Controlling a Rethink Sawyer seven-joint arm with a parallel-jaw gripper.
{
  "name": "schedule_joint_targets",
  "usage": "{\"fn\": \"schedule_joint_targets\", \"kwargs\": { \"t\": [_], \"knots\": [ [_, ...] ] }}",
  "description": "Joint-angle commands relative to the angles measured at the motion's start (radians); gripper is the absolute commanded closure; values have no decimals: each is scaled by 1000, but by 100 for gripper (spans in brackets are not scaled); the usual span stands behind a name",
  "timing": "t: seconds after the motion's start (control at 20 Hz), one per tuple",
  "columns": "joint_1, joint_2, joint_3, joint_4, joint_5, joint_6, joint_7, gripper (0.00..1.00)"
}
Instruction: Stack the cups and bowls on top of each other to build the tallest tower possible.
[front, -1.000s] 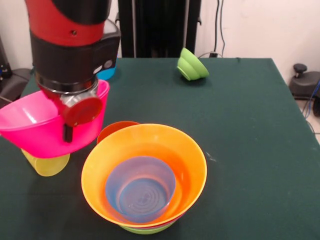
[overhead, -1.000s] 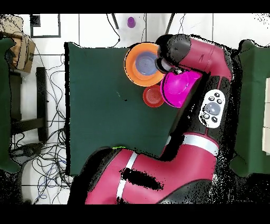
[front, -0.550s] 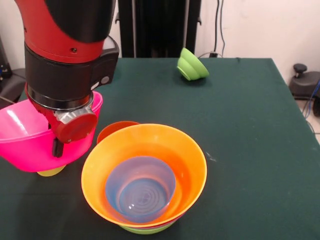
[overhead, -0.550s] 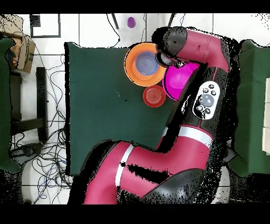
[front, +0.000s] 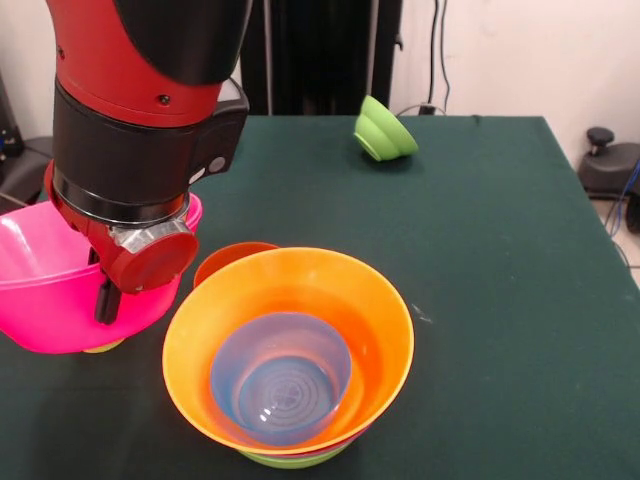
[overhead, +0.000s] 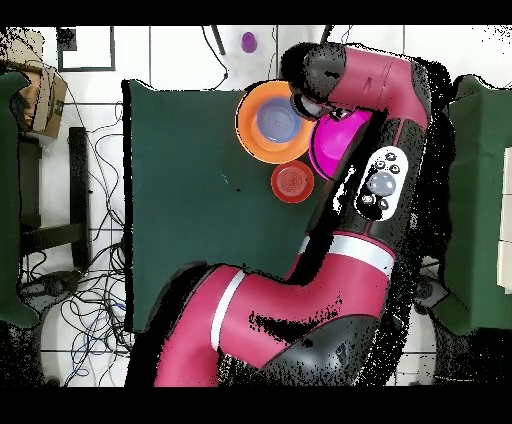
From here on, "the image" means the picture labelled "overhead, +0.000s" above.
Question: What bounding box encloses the green cloth side table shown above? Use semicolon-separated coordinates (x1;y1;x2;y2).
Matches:
0;70;41;329
433;74;512;336

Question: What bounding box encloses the orange plastic bowl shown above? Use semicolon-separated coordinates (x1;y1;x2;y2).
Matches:
234;80;317;165

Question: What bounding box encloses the pink plastic bowl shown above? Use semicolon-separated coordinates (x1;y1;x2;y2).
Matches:
308;109;373;182

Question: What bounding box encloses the black chair frame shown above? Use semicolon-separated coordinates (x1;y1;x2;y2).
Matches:
17;126;92;270

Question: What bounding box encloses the white box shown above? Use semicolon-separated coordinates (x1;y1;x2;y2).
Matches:
496;146;512;295

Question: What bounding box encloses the red plastic bowl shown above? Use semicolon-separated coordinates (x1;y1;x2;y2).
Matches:
270;160;316;205

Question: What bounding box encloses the cardboard box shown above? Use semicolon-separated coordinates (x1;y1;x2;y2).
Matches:
0;27;69;140

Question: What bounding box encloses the dark green table cloth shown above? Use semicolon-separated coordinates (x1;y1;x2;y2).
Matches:
121;79;411;334

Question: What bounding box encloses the black square frame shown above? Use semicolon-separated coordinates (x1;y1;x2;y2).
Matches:
56;26;117;74

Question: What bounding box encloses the blue plastic bowl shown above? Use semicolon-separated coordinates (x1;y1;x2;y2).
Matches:
255;96;304;144

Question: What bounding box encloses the tangle of floor cables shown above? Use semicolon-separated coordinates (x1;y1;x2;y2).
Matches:
19;91;137;385

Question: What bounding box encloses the black stand base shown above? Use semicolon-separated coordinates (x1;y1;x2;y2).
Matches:
17;270;83;311
415;275;450;315

